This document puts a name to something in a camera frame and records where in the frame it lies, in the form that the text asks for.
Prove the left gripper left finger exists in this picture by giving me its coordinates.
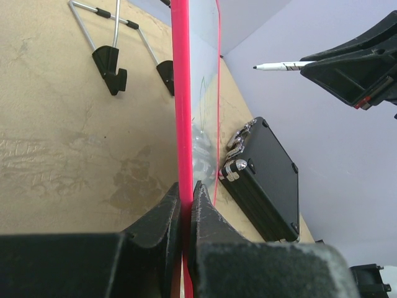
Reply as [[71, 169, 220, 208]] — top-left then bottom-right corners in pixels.
[[1, 184, 181, 297]]

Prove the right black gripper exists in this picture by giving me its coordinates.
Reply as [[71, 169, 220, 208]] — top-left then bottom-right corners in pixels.
[[300, 11, 396, 111]]

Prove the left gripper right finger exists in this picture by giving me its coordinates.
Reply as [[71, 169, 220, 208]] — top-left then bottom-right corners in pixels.
[[188, 182, 359, 297]]

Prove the white whiteboard marker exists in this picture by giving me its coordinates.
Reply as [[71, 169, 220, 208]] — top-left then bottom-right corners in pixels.
[[253, 61, 314, 71]]

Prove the pink framed whiteboard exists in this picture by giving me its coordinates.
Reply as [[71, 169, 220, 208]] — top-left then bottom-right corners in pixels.
[[171, 1, 221, 297]]

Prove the black hard case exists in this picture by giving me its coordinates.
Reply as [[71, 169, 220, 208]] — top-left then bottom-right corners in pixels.
[[218, 117, 300, 242]]

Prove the wire whiteboard stand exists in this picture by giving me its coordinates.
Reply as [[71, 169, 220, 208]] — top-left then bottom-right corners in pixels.
[[68, 1, 174, 96]]

